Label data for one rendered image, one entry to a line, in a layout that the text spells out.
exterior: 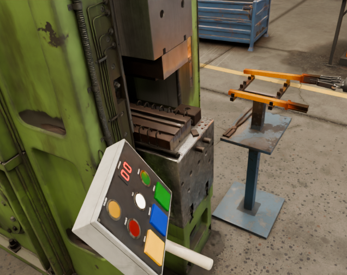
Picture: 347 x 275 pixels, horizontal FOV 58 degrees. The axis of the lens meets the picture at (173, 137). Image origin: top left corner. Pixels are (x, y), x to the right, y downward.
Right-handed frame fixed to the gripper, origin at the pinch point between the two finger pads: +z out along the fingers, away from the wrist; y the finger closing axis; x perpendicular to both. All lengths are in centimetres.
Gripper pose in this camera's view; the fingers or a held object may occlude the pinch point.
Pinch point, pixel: (310, 78)
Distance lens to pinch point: 187.0
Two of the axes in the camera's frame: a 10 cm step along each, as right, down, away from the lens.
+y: 5.5, -5.0, 6.6
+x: -0.8, -8.2, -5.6
